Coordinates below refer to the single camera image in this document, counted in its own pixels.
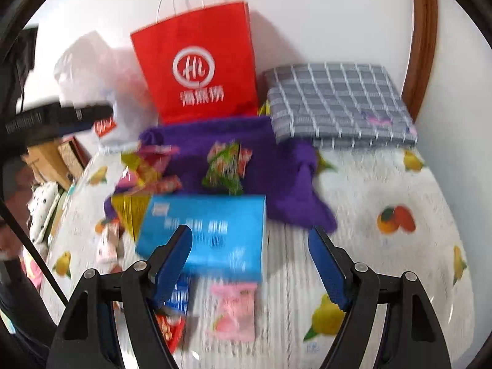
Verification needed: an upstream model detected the panda print snack packet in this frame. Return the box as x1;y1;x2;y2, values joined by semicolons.
96;221;121;266

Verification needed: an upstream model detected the red snack packet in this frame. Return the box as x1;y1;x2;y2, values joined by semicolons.
156;313;187;352

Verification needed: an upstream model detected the fruit print tablecloth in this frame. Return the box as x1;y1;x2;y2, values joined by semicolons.
38;146;475;369

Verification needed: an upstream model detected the patterned book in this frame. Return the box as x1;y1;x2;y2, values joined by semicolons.
58;136;91;179

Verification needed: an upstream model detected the grey plaid folded cloth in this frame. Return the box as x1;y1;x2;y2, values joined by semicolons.
263;62;419;150

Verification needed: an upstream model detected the yellow snack packet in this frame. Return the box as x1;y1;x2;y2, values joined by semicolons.
111;192;154;241

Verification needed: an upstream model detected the purple towel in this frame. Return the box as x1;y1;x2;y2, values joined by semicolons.
104;116;338;233

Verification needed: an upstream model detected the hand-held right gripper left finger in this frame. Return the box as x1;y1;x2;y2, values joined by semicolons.
45;225;193;369

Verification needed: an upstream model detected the blue tissue pack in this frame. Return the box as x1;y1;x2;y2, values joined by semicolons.
135;194;267;282

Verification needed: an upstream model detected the pink strawberry snack packet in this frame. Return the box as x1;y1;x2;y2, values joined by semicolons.
209;281;257;342

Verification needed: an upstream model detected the wooden headboard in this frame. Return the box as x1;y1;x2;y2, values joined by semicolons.
23;142;73;191

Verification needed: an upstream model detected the red paper bag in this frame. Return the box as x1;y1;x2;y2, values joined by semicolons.
130;0;259;125

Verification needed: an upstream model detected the green snack packet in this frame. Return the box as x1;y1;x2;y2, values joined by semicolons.
202;141;250;196

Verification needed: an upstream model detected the white plastic bag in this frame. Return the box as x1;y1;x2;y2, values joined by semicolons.
54;31;160;152

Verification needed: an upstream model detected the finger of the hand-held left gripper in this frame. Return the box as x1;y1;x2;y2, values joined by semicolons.
6;103;115;136

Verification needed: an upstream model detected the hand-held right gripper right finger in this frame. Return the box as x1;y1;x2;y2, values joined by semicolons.
307;226;452;369

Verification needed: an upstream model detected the blue snack packet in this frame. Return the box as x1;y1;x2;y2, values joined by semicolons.
169;275;191;314

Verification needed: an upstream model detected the white spotted pillow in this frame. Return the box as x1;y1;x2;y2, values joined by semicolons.
29;182;64;243

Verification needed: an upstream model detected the wooden door frame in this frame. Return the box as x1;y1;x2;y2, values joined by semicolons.
400;0;439;110

